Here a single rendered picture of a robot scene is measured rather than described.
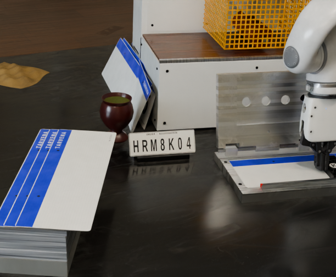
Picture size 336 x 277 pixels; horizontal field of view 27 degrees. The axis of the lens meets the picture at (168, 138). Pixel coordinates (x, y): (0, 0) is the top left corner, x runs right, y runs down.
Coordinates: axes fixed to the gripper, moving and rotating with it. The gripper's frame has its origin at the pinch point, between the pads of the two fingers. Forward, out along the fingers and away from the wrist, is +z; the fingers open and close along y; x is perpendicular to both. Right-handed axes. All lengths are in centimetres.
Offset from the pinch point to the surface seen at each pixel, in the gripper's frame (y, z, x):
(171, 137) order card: -31.3, -3.6, 16.2
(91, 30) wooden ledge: -36, -21, 120
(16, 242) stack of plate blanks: -69, 3, -24
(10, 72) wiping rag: -67, -12, 77
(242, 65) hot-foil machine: -10.1, -18.9, 25.7
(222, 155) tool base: -19.9, 0.3, 11.4
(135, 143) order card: -39.8, -2.7, 16.0
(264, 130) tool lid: -9.9, -5.3, 10.4
